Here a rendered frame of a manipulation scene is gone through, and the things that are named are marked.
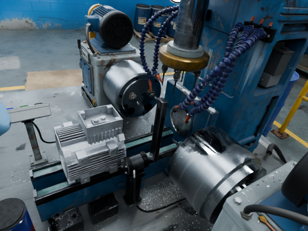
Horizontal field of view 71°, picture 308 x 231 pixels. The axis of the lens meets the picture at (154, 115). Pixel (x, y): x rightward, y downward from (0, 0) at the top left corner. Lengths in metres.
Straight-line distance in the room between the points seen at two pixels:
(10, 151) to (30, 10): 5.18
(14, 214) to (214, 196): 0.45
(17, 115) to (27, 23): 5.36
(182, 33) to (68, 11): 5.55
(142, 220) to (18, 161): 0.61
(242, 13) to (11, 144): 1.13
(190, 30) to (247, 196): 0.50
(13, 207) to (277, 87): 0.99
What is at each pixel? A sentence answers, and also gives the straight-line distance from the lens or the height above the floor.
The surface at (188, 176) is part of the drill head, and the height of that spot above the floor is 1.08.
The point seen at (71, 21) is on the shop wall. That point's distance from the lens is 6.25.
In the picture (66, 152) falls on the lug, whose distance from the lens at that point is 0.70.
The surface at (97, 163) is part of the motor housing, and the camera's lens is 0.74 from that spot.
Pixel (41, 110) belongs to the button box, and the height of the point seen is 1.07.
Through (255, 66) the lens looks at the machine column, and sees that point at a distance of 0.83.
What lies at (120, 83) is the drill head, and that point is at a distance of 0.99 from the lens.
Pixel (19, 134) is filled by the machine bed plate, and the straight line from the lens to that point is 1.29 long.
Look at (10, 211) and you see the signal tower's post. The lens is 0.45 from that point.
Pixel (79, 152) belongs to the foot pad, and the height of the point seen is 1.08.
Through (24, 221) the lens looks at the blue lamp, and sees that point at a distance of 0.45.
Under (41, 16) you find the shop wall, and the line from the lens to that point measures 6.19.
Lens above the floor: 1.57
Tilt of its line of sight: 35 degrees down
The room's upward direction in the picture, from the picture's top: 8 degrees clockwise
